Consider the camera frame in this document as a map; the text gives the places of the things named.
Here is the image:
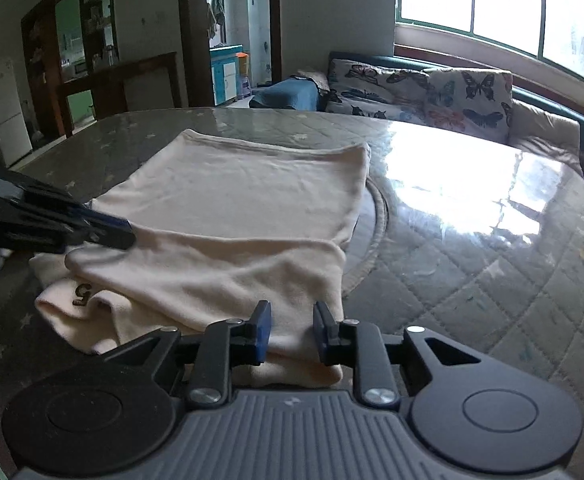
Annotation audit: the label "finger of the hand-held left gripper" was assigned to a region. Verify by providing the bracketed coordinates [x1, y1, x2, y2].
[17, 207, 135, 254]
[19, 182, 136, 237]

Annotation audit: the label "white refrigerator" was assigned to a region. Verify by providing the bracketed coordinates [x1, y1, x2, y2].
[0, 58, 34, 167]

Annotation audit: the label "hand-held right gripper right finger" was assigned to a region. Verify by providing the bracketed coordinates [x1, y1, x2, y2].
[313, 302, 482, 407]

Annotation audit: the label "dark wooden door frame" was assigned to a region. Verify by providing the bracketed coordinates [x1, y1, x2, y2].
[178, 0, 281, 109]

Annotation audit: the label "butterfly print pillow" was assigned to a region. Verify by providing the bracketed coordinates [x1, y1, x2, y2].
[424, 67, 514, 144]
[325, 58, 431, 122]

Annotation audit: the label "blue cabinet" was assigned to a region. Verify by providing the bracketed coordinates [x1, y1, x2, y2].
[210, 45, 246, 104]

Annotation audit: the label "beige blanket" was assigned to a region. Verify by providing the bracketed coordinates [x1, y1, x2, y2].
[292, 70, 331, 92]

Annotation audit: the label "window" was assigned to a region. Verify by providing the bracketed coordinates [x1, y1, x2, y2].
[394, 0, 584, 84]

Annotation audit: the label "cream garment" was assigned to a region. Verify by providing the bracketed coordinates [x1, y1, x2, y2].
[29, 129, 371, 389]

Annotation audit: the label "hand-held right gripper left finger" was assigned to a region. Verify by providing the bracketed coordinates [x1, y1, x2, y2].
[102, 300, 273, 409]

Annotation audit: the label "hanging clothes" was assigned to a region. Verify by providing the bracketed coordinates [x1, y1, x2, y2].
[206, 0, 226, 39]

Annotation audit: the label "beige pillow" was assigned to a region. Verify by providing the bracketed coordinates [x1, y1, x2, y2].
[506, 100, 584, 174]

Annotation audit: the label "dark wooden side table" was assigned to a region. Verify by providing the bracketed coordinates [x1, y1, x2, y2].
[57, 51, 182, 138]

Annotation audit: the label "dark wooden shelf cabinet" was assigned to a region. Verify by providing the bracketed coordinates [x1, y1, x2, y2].
[20, 0, 119, 137]

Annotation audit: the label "blue sofa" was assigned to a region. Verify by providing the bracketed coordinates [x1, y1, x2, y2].
[248, 51, 584, 211]

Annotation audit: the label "round glass turntable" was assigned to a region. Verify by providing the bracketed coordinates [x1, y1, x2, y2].
[342, 179, 389, 292]

